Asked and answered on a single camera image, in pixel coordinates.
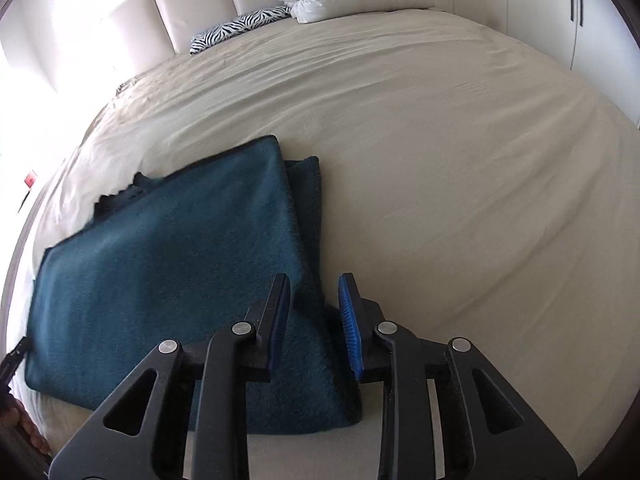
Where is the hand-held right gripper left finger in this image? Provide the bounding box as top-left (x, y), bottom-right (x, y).
top-left (47, 273), bottom-right (292, 480)

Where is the zebra print pillow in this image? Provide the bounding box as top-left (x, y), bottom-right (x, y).
top-left (189, 6), bottom-right (294, 56)

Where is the cream padded headboard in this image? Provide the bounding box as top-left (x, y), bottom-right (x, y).
top-left (45, 0), bottom-right (291, 96)

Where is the white wardrobe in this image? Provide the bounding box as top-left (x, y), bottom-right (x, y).
top-left (434, 0), bottom-right (640, 127)

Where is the person's left hand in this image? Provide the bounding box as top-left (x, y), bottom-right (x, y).
top-left (0, 396), bottom-right (51, 456)

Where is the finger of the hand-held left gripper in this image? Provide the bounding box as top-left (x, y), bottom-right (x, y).
top-left (0, 336), bottom-right (27, 387)

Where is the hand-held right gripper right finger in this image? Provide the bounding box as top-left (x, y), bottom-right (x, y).
top-left (338, 273), bottom-right (579, 480)

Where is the beige bed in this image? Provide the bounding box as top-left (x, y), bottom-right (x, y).
top-left (0, 7), bottom-right (640, 480)

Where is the dark teal sweater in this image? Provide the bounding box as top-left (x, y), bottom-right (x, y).
top-left (24, 134), bottom-right (362, 435)

